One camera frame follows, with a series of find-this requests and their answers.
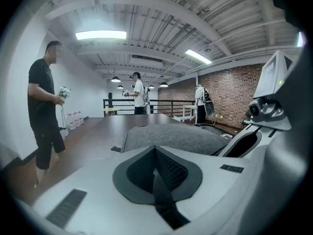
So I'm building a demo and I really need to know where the black metal railing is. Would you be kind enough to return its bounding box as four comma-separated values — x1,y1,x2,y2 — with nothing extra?
102,92,196,118

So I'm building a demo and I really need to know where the small yellow wooden table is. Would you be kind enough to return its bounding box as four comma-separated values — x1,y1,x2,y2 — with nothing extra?
102,107,123,118

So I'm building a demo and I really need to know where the white flower bouquet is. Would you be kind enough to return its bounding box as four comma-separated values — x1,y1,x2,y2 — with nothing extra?
58,86,72,105

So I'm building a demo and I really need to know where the grey backpack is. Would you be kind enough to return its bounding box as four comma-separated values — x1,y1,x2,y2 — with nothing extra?
111,122,235,156

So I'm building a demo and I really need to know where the rectangular ceiling light panel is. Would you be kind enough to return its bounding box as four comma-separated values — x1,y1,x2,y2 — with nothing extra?
75,30,128,41
185,48,213,65

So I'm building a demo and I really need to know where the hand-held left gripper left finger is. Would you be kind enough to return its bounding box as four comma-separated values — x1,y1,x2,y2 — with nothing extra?
31,145,172,235

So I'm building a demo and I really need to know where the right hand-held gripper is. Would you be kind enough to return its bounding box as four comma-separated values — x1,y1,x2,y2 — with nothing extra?
214,49,293,160

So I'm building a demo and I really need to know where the white frame table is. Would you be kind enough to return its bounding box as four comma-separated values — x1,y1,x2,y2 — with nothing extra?
181,104,197,123

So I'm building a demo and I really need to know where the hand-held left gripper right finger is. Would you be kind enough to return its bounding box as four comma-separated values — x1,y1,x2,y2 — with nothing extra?
154,145,269,235

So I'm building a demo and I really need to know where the ceiling air vent unit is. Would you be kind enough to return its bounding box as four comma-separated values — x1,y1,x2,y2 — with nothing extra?
129,54,164,67

